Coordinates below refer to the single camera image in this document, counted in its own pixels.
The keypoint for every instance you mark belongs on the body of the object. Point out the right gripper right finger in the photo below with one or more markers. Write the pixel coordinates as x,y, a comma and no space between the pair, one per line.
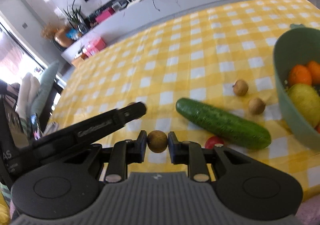
190,154

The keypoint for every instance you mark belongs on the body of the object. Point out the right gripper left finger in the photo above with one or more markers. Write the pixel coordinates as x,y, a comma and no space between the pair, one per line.
123,154

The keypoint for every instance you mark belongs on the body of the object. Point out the red cherry tomato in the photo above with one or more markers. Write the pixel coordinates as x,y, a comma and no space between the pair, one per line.
212,141

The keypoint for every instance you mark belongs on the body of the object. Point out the brown longan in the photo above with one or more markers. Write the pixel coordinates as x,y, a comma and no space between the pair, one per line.
256,106
240,88
157,141

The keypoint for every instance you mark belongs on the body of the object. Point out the green cucumber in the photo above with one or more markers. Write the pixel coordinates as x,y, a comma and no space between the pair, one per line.
226,125

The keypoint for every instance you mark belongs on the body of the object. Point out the yellow checkered tablecloth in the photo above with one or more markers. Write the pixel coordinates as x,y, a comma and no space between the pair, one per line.
198,56

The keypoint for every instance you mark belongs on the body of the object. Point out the pink storage box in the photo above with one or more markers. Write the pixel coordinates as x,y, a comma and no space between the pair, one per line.
94,46

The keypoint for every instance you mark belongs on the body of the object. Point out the yellow pear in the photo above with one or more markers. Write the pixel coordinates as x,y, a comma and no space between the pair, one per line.
306,101

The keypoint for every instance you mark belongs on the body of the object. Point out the orange mandarin left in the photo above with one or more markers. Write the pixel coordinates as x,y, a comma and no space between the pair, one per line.
299,74

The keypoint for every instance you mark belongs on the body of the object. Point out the orange mandarin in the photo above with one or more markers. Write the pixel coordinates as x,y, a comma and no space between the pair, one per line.
314,69
299,74

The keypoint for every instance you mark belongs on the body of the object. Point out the potted green plant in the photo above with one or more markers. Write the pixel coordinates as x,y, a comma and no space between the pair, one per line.
74,16

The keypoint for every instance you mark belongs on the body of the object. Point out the orange mandarin right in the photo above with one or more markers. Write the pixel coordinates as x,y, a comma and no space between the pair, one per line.
314,69

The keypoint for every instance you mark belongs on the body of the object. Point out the green plastic bowl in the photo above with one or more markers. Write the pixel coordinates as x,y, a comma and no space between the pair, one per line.
298,45

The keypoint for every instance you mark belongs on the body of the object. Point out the white tv cabinet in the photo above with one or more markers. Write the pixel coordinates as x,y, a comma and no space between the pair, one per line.
132,18

